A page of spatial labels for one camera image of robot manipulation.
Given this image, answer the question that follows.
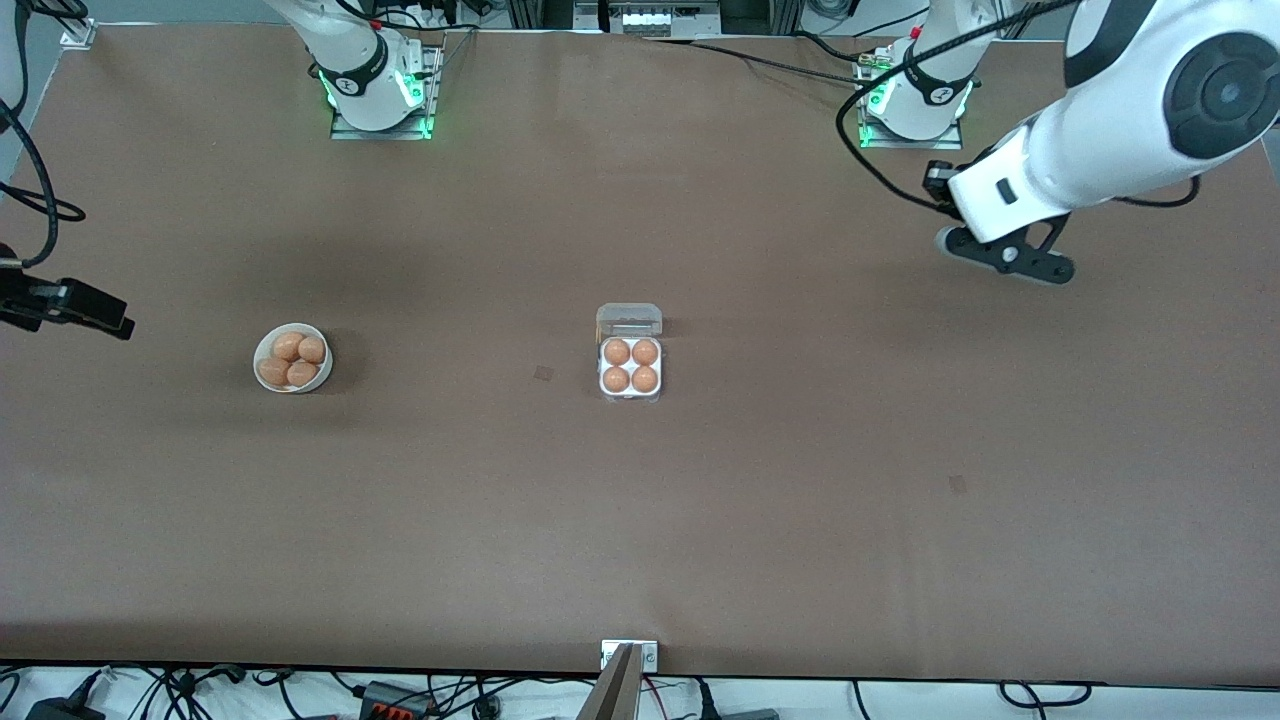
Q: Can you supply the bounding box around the clear plastic egg carton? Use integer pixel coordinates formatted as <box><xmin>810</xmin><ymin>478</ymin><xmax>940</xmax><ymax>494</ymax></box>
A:
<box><xmin>596</xmin><ymin>303</ymin><xmax>665</xmax><ymax>404</ymax></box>

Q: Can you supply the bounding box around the grey control box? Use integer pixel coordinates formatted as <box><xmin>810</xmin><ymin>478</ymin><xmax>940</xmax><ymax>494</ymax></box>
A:
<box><xmin>575</xmin><ymin>0</ymin><xmax>721</xmax><ymax>36</ymax></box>

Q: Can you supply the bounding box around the white round bowl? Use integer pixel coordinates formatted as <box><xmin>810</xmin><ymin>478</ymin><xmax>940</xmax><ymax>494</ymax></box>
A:
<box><xmin>253</xmin><ymin>322</ymin><xmax>333</xmax><ymax>394</ymax></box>

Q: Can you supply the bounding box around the black power adapter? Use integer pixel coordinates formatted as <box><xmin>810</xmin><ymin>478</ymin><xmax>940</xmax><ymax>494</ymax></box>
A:
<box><xmin>25</xmin><ymin>697</ymin><xmax>106</xmax><ymax>720</ymax></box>

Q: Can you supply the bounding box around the black red power strip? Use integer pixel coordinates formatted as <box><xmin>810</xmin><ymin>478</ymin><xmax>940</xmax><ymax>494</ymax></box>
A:
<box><xmin>358</xmin><ymin>680</ymin><xmax>441</xmax><ymax>720</ymax></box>

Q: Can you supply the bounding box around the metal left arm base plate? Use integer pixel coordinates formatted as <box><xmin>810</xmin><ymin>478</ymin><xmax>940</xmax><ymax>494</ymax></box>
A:
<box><xmin>856</xmin><ymin>45</ymin><xmax>966</xmax><ymax>151</ymax></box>

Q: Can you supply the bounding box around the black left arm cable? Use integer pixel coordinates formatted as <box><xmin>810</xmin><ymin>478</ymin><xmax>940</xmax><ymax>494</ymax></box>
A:
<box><xmin>836</xmin><ymin>0</ymin><xmax>1086</xmax><ymax>216</ymax></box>

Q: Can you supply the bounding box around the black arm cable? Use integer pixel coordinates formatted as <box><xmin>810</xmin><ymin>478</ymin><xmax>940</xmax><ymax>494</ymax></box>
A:
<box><xmin>0</xmin><ymin>0</ymin><xmax>89</xmax><ymax>271</ymax></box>
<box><xmin>836</xmin><ymin>0</ymin><xmax>1086</xmax><ymax>216</ymax></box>

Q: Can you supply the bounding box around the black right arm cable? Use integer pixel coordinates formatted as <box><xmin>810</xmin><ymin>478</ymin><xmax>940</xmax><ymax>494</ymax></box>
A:
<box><xmin>0</xmin><ymin>0</ymin><xmax>89</xmax><ymax>271</ymax></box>

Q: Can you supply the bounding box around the black cable across table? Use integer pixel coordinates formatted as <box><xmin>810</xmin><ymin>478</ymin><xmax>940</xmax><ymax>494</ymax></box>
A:
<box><xmin>640</xmin><ymin>33</ymin><xmax>886</xmax><ymax>91</ymax></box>

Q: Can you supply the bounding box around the black tangled floor cable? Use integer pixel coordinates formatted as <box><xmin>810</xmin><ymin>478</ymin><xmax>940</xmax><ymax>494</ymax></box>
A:
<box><xmin>130</xmin><ymin>665</ymin><xmax>251</xmax><ymax>720</ymax></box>

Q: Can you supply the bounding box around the black looped floor cable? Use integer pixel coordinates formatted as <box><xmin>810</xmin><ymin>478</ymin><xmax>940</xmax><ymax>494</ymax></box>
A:
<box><xmin>998</xmin><ymin>680</ymin><xmax>1093</xmax><ymax>709</ymax></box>

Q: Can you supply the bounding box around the small metal bracket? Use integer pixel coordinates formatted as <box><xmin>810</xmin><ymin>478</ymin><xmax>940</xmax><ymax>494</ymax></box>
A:
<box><xmin>601</xmin><ymin>640</ymin><xmax>660</xmax><ymax>673</ymax></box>

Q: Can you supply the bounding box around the grey camera pole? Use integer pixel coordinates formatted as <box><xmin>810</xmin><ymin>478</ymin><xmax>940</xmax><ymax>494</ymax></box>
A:
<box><xmin>578</xmin><ymin>643</ymin><xmax>643</xmax><ymax>720</ymax></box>

